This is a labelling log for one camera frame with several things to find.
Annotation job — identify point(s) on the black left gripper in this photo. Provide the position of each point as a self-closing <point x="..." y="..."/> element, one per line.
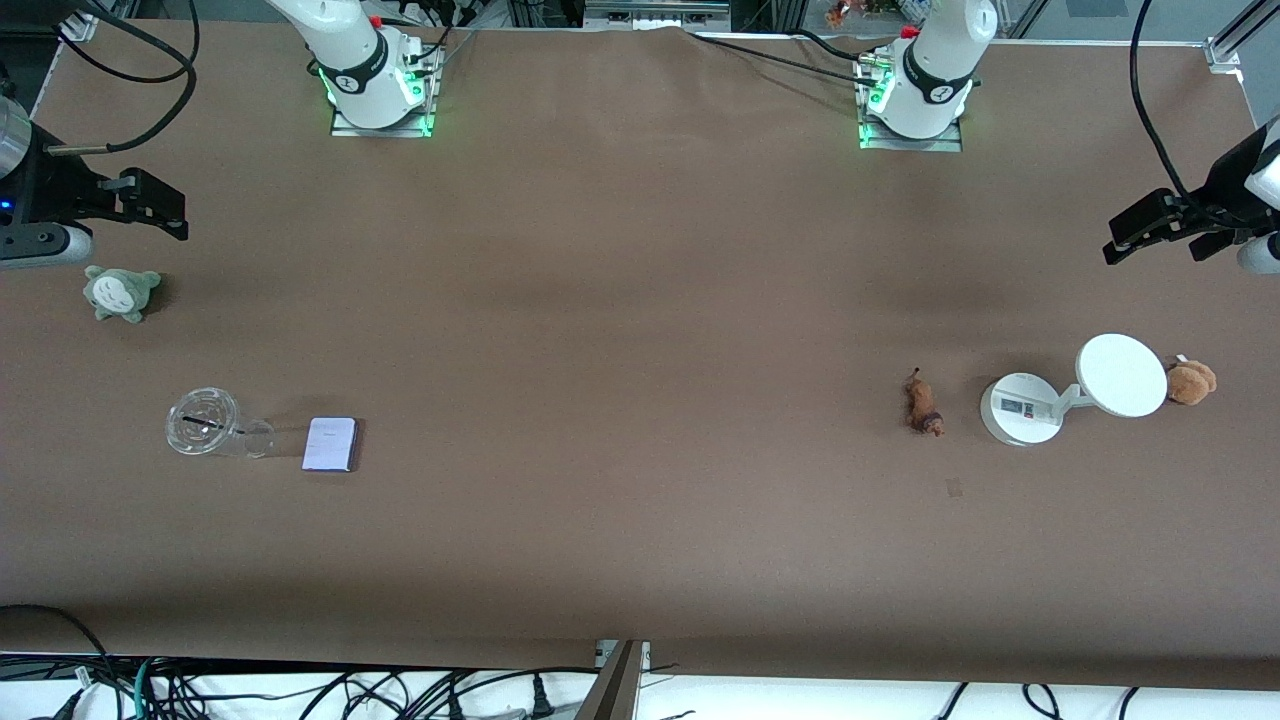
<point x="1224" y="186"/>

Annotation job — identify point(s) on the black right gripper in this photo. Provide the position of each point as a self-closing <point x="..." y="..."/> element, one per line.
<point x="58" y="186"/>

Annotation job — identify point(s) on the lavender phone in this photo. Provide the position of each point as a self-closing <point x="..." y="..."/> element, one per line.
<point x="330" y="445"/>

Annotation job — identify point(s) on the brown lion statue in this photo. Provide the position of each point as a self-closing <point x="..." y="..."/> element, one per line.
<point x="922" y="405"/>

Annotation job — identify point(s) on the green grey plush toy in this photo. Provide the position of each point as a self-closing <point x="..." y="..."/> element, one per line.
<point x="120" y="292"/>

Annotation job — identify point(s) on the brown plush toy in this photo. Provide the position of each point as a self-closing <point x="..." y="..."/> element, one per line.
<point x="1190" y="382"/>

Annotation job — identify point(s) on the white round desk lamp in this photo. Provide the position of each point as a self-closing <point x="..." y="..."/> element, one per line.
<point x="1120" y="375"/>

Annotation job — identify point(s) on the clear plastic cup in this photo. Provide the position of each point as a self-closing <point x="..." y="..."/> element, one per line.
<point x="205" y="422"/>

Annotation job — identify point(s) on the grey metal device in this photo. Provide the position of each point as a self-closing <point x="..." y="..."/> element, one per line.
<point x="655" y="15"/>

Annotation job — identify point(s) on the black power plug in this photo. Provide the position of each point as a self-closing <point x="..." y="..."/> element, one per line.
<point x="541" y="700"/>

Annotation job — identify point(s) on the aluminium profile beam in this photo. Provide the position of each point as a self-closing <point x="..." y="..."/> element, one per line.
<point x="615" y="690"/>

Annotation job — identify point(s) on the aluminium corner bracket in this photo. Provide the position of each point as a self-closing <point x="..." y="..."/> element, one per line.
<point x="1224" y="55"/>
<point x="78" y="28"/>

